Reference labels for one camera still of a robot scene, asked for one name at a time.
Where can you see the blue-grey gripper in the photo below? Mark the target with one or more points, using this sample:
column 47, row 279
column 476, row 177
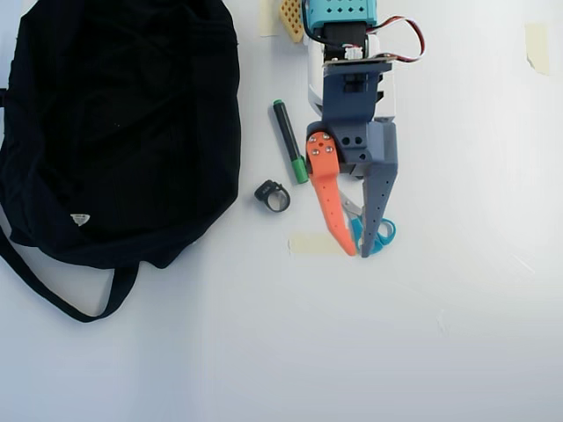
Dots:
column 367, row 147

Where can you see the yellow perforated robot base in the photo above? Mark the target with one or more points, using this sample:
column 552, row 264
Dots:
column 292, row 19

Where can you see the black fabric bag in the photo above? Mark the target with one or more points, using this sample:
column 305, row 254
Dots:
column 110, row 132

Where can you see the wide beige masking tape strip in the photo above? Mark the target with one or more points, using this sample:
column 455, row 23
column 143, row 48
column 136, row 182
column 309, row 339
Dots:
column 314, row 244

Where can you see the black marker with green cap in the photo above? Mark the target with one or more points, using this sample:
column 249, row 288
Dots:
column 286, row 132

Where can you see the narrow beige masking tape strip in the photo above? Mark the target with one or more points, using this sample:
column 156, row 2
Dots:
column 267, row 17

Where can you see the torn beige masking tape piece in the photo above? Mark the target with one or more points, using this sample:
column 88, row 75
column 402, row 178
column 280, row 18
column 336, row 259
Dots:
column 537, row 46

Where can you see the square camera circuit board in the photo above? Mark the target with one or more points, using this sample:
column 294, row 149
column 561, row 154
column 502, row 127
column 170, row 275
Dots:
column 356, row 62

